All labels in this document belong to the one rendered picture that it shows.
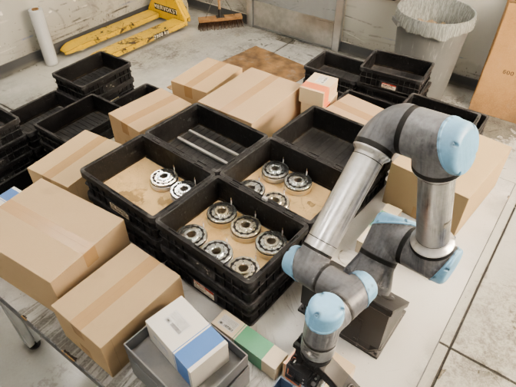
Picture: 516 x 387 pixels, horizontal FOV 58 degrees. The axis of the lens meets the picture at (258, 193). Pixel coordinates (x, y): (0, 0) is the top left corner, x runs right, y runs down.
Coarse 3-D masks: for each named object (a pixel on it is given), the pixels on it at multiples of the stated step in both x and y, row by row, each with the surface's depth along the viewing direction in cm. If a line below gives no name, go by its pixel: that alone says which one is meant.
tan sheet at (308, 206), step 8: (256, 176) 180; (264, 184) 176; (272, 184) 176; (280, 184) 176; (312, 184) 176; (280, 192) 173; (312, 192) 173; (320, 192) 173; (328, 192) 173; (296, 200) 170; (304, 200) 170; (312, 200) 170; (320, 200) 170; (296, 208) 167; (304, 208) 167; (312, 208) 167; (320, 208) 167; (304, 216) 164; (312, 216) 164
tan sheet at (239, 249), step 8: (200, 216) 164; (200, 224) 161; (208, 224) 161; (208, 232) 158; (216, 232) 158; (224, 232) 158; (208, 240) 155; (224, 240) 155; (232, 240) 155; (232, 248) 153; (240, 248) 153; (248, 248) 153; (256, 256) 150; (264, 264) 148
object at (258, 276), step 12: (228, 180) 163; (192, 192) 158; (180, 204) 154; (264, 204) 154; (288, 216) 150; (168, 228) 146; (180, 240) 143; (204, 252) 139; (216, 264) 136; (240, 276) 132; (252, 276) 132
